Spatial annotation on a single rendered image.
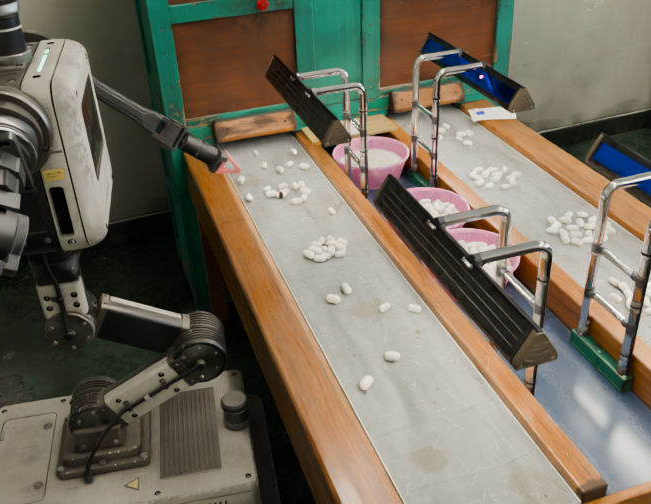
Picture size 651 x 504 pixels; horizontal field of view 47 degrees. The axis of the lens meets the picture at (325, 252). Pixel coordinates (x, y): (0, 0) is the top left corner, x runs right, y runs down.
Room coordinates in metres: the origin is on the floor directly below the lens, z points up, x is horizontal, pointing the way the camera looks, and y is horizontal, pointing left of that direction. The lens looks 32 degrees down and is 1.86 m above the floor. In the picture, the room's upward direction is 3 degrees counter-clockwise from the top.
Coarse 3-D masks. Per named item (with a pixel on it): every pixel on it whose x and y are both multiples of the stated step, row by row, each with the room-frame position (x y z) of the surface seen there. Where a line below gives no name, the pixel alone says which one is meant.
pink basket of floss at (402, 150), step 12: (372, 144) 2.53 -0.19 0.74; (384, 144) 2.51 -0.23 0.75; (396, 144) 2.49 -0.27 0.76; (336, 156) 2.43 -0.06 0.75; (408, 156) 2.37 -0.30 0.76; (372, 168) 2.28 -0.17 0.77; (384, 168) 2.28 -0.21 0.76; (396, 168) 2.31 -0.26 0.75; (360, 180) 2.30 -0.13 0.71; (372, 180) 2.29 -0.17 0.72
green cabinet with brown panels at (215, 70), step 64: (192, 0) 2.56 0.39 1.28; (256, 0) 2.61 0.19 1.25; (320, 0) 2.69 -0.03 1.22; (384, 0) 2.76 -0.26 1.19; (448, 0) 2.84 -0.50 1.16; (512, 0) 2.90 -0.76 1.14; (192, 64) 2.55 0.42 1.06; (256, 64) 2.62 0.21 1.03; (320, 64) 2.68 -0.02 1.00; (384, 64) 2.76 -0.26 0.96
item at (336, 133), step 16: (272, 64) 2.42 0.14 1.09; (272, 80) 2.36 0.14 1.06; (288, 80) 2.25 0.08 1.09; (288, 96) 2.19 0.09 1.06; (304, 96) 2.10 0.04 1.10; (304, 112) 2.04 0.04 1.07; (320, 112) 1.96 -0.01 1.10; (320, 128) 1.91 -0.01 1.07; (336, 128) 1.87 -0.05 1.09; (336, 144) 1.87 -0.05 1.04
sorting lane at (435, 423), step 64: (256, 192) 2.20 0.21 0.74; (320, 192) 2.18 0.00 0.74; (384, 256) 1.77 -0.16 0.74; (320, 320) 1.49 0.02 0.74; (384, 320) 1.48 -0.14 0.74; (384, 384) 1.25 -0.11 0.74; (448, 384) 1.24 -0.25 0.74; (384, 448) 1.06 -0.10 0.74; (448, 448) 1.05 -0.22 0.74; (512, 448) 1.05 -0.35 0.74
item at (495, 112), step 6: (486, 108) 2.76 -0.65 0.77; (492, 108) 2.75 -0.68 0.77; (498, 108) 2.75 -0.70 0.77; (474, 114) 2.71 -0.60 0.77; (480, 114) 2.70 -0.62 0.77; (486, 114) 2.70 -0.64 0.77; (492, 114) 2.69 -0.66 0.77; (498, 114) 2.69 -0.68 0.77; (504, 114) 2.69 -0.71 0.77; (510, 114) 2.68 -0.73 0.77; (474, 120) 2.66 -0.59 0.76
